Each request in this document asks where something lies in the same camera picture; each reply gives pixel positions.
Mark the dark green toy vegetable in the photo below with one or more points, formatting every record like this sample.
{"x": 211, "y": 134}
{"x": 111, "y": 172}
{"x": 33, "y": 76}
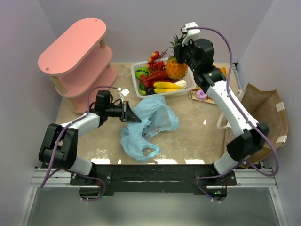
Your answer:
{"x": 142, "y": 87}

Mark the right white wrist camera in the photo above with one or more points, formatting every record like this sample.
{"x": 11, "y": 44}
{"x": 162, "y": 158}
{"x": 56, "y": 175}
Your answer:
{"x": 190, "y": 32}

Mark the white green toy leek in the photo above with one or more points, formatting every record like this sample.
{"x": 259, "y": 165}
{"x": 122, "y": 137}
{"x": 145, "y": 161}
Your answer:
{"x": 181, "y": 83}

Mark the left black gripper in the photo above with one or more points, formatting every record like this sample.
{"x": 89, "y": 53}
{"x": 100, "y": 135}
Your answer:
{"x": 125, "y": 111}

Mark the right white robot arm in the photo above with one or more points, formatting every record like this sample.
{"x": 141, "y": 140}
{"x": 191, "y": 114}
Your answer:
{"x": 249, "y": 133}

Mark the orange toy pineapple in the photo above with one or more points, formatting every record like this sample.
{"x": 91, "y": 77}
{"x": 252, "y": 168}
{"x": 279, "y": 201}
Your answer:
{"x": 175, "y": 70}

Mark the brown jute grocery bag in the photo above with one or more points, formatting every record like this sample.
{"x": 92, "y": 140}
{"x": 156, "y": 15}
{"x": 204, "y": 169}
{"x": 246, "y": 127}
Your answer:
{"x": 266, "y": 107}

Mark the yellow toy bananas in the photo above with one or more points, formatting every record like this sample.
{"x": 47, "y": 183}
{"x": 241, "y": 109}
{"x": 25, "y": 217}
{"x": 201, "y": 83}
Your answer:
{"x": 163, "y": 87}

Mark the purple toy donut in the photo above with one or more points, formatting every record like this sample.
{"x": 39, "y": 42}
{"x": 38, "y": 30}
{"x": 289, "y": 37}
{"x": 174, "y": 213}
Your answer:
{"x": 201, "y": 95}

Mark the blue plastic bag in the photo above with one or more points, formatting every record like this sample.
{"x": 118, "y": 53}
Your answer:
{"x": 155, "y": 117}

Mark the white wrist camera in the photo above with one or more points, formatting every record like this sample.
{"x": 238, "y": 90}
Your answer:
{"x": 123, "y": 93}
{"x": 190, "y": 32}

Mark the toy croissant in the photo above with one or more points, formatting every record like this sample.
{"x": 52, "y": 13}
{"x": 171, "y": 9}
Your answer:
{"x": 223, "y": 70}

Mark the red cherry sprig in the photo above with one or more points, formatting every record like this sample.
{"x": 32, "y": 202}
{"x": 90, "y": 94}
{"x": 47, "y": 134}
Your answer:
{"x": 155, "y": 62}

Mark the black base frame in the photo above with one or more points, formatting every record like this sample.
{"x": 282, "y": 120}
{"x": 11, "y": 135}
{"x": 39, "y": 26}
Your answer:
{"x": 151, "y": 178}

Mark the green toy watermelon ball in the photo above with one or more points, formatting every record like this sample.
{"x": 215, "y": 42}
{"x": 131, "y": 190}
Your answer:
{"x": 141, "y": 71}

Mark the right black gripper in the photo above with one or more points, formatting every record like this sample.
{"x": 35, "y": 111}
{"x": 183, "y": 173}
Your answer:
{"x": 179, "y": 54}

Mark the pink three-tier shelf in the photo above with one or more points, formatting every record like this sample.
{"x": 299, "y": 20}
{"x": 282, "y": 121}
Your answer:
{"x": 78, "y": 62}

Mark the red toy lobster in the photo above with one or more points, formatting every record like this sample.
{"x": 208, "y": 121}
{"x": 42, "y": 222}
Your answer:
{"x": 146, "y": 80}

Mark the white plastic basket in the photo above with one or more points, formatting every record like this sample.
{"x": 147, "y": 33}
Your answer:
{"x": 188, "y": 78}

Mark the floral serving tray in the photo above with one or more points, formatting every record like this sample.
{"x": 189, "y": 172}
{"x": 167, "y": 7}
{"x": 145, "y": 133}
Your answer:
{"x": 193, "y": 96}

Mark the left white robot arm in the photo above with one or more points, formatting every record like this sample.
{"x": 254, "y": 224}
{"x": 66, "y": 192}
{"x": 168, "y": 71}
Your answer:
{"x": 60, "y": 144}

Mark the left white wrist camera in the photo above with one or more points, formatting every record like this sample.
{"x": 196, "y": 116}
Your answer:
{"x": 123, "y": 93}

